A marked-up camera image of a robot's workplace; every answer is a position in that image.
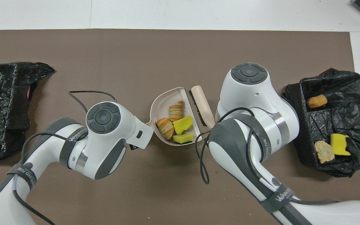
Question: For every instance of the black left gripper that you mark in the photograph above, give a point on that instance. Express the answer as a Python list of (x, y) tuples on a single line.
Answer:
[(133, 147)]

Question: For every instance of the orange croissant piece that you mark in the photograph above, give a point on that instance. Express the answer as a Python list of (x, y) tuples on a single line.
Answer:
[(165, 127)]

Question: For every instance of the beige plastic dustpan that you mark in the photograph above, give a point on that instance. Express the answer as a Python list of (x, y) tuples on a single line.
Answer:
[(161, 106)]

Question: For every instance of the small yellow sponge piece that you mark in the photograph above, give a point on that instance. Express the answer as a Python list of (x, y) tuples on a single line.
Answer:
[(183, 138)]

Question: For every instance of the pale bread chunk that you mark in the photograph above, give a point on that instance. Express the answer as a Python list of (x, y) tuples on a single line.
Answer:
[(324, 152), (176, 111)]

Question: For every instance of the beige hand brush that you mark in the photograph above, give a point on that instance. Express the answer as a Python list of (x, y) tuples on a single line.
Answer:
[(203, 106)]

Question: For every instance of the brown bread roll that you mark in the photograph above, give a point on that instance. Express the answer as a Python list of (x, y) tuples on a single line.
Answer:
[(317, 101)]

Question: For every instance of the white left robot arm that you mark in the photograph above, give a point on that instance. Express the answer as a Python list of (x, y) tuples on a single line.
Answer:
[(105, 147)]

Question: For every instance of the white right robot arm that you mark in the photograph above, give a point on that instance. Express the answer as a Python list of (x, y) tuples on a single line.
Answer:
[(248, 93)]

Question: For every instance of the brown table mat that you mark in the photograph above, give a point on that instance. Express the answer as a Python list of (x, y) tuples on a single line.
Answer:
[(136, 47)]

